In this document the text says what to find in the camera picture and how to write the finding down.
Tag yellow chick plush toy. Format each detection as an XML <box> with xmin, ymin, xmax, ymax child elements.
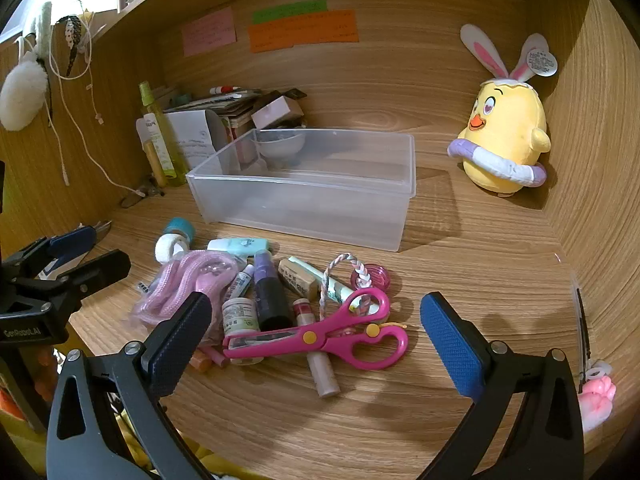
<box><xmin>447</xmin><ymin>23</ymin><xmax>559</xmax><ymax>197</ymax></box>

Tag clear plastic storage box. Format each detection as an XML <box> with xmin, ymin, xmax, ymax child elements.
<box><xmin>186</xmin><ymin>128</ymin><xmax>417</xmax><ymax>253</ymax></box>

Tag beige lip gloss tube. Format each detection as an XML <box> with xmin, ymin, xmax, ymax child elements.
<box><xmin>306</xmin><ymin>350</ymin><xmax>342</xmax><ymax>399</ymax></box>

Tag white fluffy pompom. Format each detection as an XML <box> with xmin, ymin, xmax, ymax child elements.
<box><xmin>0</xmin><ymin>56</ymin><xmax>49</xmax><ymax>132</ymax></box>

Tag white string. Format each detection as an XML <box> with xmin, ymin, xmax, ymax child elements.
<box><xmin>47</xmin><ymin>0</ymin><xmax>147</xmax><ymax>197</ymax></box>

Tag pale green tube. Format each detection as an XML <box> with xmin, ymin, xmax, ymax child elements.
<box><xmin>287</xmin><ymin>256</ymin><xmax>391</xmax><ymax>323</ymax></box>

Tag pink scissors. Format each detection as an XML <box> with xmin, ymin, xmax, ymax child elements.
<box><xmin>222</xmin><ymin>287</ymin><xmax>408</xmax><ymax>371</ymax></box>

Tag blue tape roll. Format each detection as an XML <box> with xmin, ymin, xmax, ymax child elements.
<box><xmin>164</xmin><ymin>217</ymin><xmax>196</xmax><ymax>243</ymax></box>

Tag purple and black bottle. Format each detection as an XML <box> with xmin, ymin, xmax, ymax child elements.
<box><xmin>252</xmin><ymin>250</ymin><xmax>293</xmax><ymax>332</ymax></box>

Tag beige slim tube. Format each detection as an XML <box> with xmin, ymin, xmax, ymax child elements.
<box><xmin>144</xmin><ymin>139</ymin><xmax>170</xmax><ymax>189</ymax></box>

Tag orange lip balm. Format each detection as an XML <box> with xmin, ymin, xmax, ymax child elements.
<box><xmin>191</xmin><ymin>347</ymin><xmax>215</xmax><ymax>374</ymax></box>

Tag small white squeeze tube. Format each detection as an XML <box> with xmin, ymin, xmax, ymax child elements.
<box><xmin>227</xmin><ymin>265</ymin><xmax>257</xmax><ymax>307</ymax></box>

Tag green paper note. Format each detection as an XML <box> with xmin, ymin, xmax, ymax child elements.
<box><xmin>252</xmin><ymin>0</ymin><xmax>328</xmax><ymax>24</ymax></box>

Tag white paper carton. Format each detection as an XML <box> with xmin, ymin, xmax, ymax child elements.
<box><xmin>164</xmin><ymin>109</ymin><xmax>223</xmax><ymax>173</ymax></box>

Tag thin black cable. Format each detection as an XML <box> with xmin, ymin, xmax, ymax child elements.
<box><xmin>575</xmin><ymin>286</ymin><xmax>595</xmax><ymax>382</ymax></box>

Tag clear bowl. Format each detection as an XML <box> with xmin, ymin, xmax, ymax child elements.
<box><xmin>254</xmin><ymin>129</ymin><xmax>307</xmax><ymax>159</ymax></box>

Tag pink paw toy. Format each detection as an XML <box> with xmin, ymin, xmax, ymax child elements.
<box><xmin>579</xmin><ymin>360</ymin><xmax>617</xmax><ymax>435</ymax></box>

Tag mint correction tape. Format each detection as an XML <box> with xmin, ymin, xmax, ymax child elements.
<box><xmin>206</xmin><ymin>237</ymin><xmax>273</xmax><ymax>258</ymax></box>

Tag small red capped tube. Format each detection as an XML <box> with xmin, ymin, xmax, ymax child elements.
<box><xmin>292</xmin><ymin>298</ymin><xmax>314</xmax><ymax>329</ymax></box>

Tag spotted hair clip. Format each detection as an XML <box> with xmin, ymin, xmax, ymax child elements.
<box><xmin>56</xmin><ymin>14</ymin><xmax>92</xmax><ymax>80</ymax></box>

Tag white bandage roll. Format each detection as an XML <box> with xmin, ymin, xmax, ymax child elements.
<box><xmin>154</xmin><ymin>234</ymin><xmax>190</xmax><ymax>263</ymax></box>

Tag pink paper note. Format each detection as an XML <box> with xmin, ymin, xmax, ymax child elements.
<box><xmin>181</xmin><ymin>8</ymin><xmax>237</xmax><ymax>57</ymax></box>

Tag pink lipstick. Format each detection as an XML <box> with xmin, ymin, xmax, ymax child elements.
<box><xmin>200</xmin><ymin>344</ymin><xmax>232</xmax><ymax>369</ymax></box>

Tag small pink box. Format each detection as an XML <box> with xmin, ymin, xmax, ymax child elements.
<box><xmin>251</xmin><ymin>96</ymin><xmax>306</xmax><ymax>131</ymax></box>

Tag small white jar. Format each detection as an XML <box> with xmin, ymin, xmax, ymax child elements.
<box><xmin>221</xmin><ymin>297</ymin><xmax>262</xmax><ymax>337</ymax></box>

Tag orange paper note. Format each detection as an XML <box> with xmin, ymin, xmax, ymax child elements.
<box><xmin>248</xmin><ymin>9</ymin><xmax>360</xmax><ymax>53</ymax></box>

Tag pink cord bundle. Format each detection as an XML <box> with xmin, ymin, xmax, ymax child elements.
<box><xmin>132</xmin><ymin>251</ymin><xmax>240</xmax><ymax>328</ymax></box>

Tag braided string bracelet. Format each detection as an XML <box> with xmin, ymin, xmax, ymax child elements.
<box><xmin>318</xmin><ymin>252</ymin><xmax>374</xmax><ymax>318</ymax></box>

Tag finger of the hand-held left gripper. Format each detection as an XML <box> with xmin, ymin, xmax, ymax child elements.
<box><xmin>20</xmin><ymin>249</ymin><xmax>132</xmax><ymax>311</ymax></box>
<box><xmin>15</xmin><ymin>226</ymin><xmax>97</xmax><ymax>273</ymax></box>

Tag yellow green spray bottle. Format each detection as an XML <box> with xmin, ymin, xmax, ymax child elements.
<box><xmin>138</xmin><ymin>81</ymin><xmax>190</xmax><ymax>188</ymax></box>

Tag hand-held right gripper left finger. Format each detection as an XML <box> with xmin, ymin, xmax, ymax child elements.
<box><xmin>45</xmin><ymin>291</ymin><xmax>216</xmax><ymax>480</ymax></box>

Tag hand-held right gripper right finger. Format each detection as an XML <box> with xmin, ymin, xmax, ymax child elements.
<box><xmin>415</xmin><ymin>291</ymin><xmax>585</xmax><ymax>480</ymax></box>

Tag pink round case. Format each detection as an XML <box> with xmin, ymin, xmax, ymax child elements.
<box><xmin>350</xmin><ymin>261</ymin><xmax>391</xmax><ymax>292</ymax></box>

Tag stack of books and papers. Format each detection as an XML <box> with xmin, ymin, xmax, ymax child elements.
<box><xmin>162</xmin><ymin>87</ymin><xmax>307</xmax><ymax>117</ymax></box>

